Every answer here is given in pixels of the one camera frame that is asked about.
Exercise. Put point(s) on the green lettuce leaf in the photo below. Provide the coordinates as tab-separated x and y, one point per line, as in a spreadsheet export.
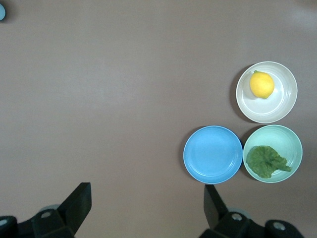
262	161

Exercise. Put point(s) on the blue round plate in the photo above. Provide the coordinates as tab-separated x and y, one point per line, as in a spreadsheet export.
213	155

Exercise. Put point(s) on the pale blue round object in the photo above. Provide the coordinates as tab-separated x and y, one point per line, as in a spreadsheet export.
2	12

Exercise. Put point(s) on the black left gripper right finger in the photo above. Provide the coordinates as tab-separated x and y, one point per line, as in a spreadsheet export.
215	210

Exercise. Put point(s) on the yellow lemon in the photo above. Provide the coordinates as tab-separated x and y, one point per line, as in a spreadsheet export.
261	84

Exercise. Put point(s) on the mint green round plate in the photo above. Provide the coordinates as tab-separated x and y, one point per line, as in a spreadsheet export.
284	141

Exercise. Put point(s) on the white round plate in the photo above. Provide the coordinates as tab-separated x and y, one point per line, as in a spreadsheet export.
277	106

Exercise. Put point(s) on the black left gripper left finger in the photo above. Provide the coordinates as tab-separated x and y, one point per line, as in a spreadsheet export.
74	205

